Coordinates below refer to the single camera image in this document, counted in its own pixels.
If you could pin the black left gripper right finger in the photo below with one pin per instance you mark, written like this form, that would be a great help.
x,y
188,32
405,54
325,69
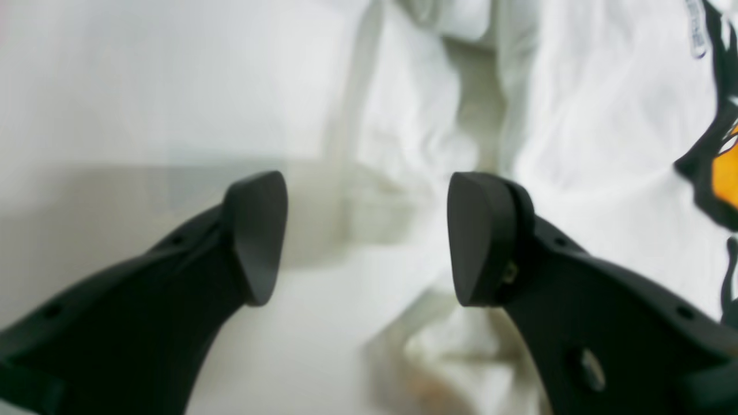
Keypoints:
x,y
604,339

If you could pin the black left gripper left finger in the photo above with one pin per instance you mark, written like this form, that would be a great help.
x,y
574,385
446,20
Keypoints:
x,y
131,339

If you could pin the white t-shirt with print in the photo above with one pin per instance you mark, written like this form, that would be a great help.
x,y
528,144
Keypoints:
x,y
618,117

